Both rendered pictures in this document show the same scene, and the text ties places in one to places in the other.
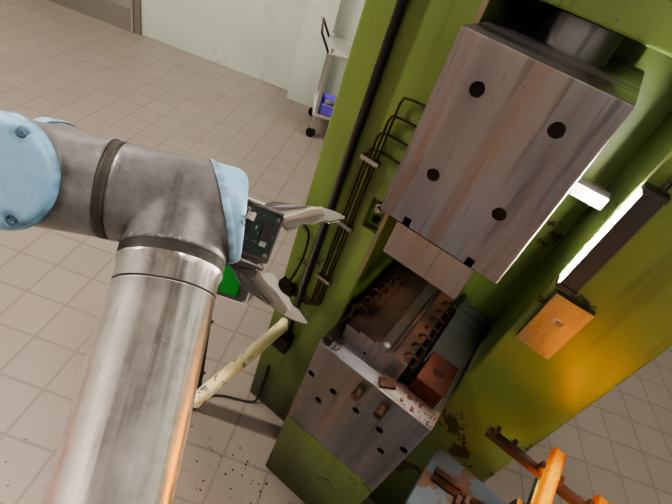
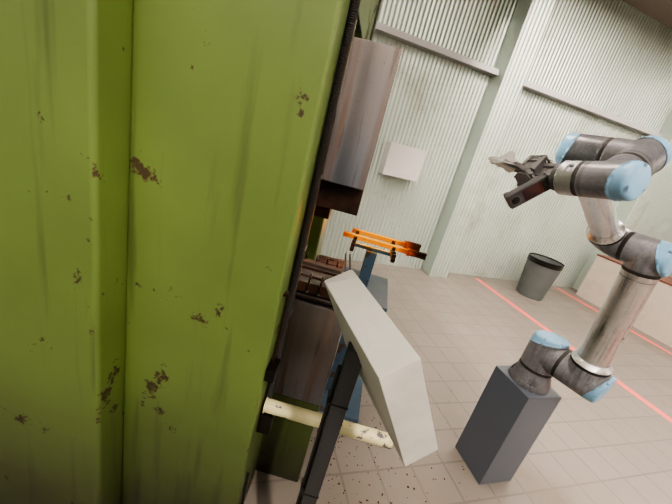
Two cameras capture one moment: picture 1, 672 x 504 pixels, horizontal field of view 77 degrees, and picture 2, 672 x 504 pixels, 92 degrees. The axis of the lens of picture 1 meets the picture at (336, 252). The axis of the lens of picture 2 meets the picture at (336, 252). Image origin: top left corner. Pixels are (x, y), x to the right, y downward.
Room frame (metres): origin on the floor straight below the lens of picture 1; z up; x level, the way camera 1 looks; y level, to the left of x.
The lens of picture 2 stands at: (1.19, 0.91, 1.51)
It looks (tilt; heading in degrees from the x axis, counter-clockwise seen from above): 20 degrees down; 251
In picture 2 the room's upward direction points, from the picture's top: 15 degrees clockwise
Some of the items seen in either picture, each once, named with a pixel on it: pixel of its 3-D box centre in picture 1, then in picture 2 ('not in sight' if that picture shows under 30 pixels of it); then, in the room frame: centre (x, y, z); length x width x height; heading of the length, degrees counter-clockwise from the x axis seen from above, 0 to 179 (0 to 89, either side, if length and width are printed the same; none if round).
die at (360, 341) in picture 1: (405, 310); (287, 270); (0.96, -0.27, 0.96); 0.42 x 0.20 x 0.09; 159
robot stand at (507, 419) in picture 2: not in sight; (503, 424); (-0.31, -0.07, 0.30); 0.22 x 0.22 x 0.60; 1
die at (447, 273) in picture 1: (458, 225); (306, 183); (0.96, -0.27, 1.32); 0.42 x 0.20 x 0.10; 159
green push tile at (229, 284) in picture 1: (227, 279); not in sight; (0.77, 0.25, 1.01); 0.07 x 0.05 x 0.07; 94
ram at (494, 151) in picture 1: (526, 151); (323, 112); (0.95, -0.31, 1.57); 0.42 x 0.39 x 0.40; 159
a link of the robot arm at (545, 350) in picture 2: not in sight; (546, 351); (-0.31, -0.06, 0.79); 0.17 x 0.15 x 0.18; 106
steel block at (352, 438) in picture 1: (390, 365); (277, 318); (0.95, -0.33, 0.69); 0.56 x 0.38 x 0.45; 159
